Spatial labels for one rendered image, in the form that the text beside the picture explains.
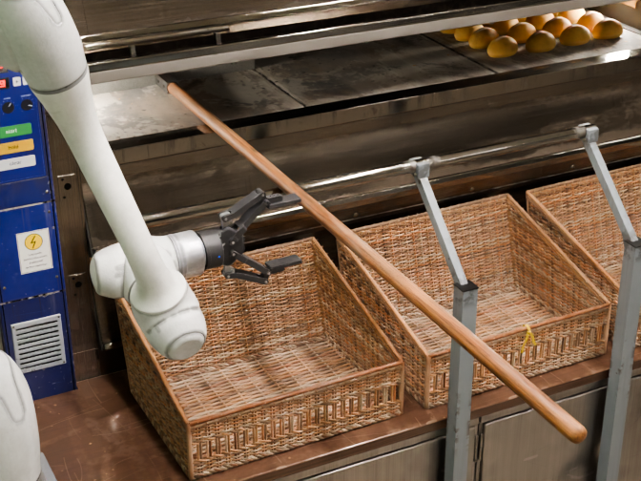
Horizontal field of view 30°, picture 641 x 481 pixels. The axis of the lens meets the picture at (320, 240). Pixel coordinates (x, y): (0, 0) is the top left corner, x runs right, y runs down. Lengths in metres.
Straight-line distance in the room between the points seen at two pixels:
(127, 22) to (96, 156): 0.76
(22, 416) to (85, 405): 1.10
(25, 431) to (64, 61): 0.57
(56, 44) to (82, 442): 1.24
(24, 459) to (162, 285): 0.39
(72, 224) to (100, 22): 0.49
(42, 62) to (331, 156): 1.34
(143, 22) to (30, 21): 0.91
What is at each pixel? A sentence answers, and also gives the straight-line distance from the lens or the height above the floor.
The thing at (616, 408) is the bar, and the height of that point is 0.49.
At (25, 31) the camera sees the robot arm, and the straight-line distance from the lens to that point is 1.87.
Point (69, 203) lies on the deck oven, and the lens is 2.87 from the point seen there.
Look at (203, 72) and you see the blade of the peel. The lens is 3.30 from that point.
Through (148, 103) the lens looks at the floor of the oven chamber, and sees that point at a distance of 3.13.
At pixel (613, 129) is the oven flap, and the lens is 3.57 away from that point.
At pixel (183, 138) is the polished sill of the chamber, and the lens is 2.89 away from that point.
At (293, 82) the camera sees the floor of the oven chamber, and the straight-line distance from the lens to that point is 3.24.
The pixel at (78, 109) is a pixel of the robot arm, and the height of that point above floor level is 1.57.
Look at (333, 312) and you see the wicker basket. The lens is 3.10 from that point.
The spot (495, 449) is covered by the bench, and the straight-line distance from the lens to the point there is 3.07.
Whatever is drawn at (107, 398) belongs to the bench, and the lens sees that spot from 3.01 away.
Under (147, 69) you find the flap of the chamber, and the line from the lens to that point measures 2.65.
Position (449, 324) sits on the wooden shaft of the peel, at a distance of 2.06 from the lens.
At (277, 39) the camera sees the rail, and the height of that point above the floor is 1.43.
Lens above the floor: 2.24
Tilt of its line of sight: 27 degrees down
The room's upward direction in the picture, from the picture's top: straight up
